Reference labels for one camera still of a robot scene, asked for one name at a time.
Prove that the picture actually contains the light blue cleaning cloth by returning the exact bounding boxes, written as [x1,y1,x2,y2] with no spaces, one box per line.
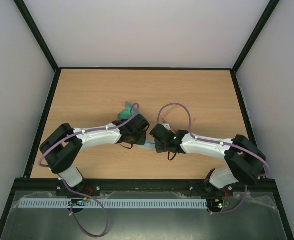
[138,140,156,151]

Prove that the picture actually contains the grey green glasses case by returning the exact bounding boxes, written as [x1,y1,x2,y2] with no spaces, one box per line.
[117,101,139,121]

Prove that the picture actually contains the pink transparent sunglasses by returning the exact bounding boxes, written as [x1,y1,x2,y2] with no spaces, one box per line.
[160,106,189,124]

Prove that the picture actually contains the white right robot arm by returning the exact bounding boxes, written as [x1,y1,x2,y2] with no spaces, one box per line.
[150,123,266,196]

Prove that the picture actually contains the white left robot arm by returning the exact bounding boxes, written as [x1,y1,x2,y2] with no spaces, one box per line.
[39,113,150,188]

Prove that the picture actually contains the right controller board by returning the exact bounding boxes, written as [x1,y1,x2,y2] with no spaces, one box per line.
[207,198,230,209]

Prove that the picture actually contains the controller board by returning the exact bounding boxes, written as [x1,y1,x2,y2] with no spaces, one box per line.
[67,197,91,207]
[207,198,230,209]

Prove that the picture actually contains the left controller board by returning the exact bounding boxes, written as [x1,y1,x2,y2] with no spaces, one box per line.
[67,197,91,207]

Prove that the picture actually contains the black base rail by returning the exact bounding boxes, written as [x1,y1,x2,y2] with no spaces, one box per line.
[13,177,275,198]

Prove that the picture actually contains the light blue slotted cable duct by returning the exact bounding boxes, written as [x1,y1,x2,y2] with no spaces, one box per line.
[18,198,207,209]

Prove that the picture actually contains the black frame post right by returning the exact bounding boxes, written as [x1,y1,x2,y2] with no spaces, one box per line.
[231,0,281,73]

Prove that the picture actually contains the black frame post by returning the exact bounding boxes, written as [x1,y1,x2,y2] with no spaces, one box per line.
[13,0,61,73]
[231,0,281,73]

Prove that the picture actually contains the black frame post left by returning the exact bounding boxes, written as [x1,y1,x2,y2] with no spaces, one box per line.
[13,0,61,73]

